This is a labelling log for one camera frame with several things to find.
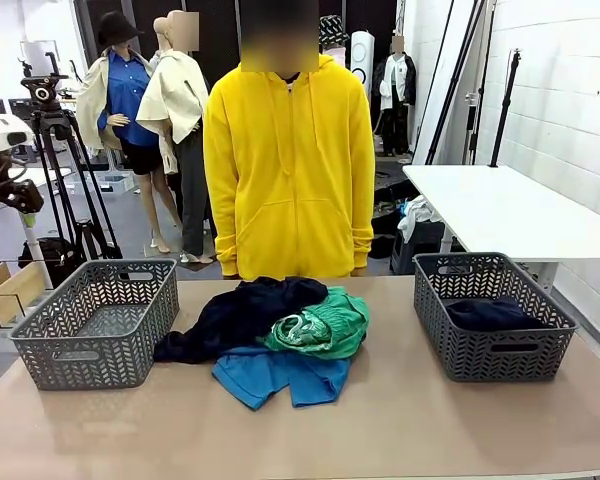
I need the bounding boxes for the mannequin in cream jacket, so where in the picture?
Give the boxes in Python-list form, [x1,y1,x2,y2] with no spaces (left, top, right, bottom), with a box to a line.
[135,9,219,265]

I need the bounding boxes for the black brimmed hat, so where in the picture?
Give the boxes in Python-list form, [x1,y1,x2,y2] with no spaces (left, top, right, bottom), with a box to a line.
[97,10,145,51]

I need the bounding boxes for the blue shirt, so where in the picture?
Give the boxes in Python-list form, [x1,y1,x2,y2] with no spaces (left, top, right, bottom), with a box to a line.
[212,347,352,411]

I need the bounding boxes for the black white bucket hat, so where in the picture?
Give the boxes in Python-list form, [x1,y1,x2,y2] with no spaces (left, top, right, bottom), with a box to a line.
[319,14,351,47]

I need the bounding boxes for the black pole stand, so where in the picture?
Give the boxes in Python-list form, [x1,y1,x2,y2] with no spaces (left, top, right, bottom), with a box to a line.
[488,48,524,168]

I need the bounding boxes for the white cloth heap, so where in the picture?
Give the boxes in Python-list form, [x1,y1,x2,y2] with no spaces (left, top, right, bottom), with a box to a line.
[397,194,444,244]

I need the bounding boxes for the grey plastic lattice basket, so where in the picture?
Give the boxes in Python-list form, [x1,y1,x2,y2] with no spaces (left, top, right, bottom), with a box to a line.
[412,251,580,383]
[8,258,180,391]

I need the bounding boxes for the white tower air conditioner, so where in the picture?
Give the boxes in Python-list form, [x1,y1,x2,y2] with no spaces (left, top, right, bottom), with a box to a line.
[349,30,376,95]

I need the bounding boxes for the dark clothes pile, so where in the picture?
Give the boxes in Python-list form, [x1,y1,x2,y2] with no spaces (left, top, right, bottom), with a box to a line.
[373,169,422,236]

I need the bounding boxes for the white table with pedestal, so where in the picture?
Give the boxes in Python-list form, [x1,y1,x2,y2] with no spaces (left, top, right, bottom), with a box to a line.
[402,163,600,301]

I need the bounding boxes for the small navy garment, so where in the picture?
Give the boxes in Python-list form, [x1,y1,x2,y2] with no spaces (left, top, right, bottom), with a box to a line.
[444,297,549,331]

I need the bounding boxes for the black bag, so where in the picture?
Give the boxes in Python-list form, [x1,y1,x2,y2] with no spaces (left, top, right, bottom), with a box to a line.
[18,237,89,289]

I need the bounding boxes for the large navy garment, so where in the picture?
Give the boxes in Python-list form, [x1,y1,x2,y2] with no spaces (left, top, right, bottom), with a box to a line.
[153,276,330,365]

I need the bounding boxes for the black camera tripod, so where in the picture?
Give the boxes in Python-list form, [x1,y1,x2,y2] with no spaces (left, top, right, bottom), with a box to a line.
[18,52,124,281]

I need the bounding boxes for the black crate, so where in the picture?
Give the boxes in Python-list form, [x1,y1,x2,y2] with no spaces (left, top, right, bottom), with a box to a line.
[389,219,467,276]

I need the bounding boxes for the black folded light stand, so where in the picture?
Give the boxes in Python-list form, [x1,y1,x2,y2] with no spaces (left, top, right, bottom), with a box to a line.
[467,0,497,166]
[423,0,487,166]

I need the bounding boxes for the person's right forearm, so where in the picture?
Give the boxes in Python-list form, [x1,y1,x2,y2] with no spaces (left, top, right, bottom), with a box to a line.
[213,189,242,277]

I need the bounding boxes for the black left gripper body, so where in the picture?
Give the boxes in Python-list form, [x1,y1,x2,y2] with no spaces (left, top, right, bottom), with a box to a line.
[0,178,45,215]

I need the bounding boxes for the green drawstring shorts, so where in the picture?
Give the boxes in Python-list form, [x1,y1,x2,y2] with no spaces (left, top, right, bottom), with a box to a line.
[256,286,371,361]

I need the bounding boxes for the person's left forearm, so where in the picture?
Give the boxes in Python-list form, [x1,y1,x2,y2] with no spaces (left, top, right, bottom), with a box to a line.
[348,192,376,272]

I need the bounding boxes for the white table with round leg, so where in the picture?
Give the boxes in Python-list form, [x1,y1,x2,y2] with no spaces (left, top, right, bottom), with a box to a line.
[0,167,74,289]

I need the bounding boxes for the mannequin in blue shirt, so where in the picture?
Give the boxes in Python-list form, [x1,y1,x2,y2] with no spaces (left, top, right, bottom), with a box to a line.
[75,39,184,255]

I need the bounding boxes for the mannequin in black jacket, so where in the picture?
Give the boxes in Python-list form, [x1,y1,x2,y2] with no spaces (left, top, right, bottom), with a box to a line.
[373,34,417,157]

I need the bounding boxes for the person in yellow hoodie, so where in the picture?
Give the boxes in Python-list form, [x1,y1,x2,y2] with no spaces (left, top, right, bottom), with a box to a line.
[203,0,376,280]

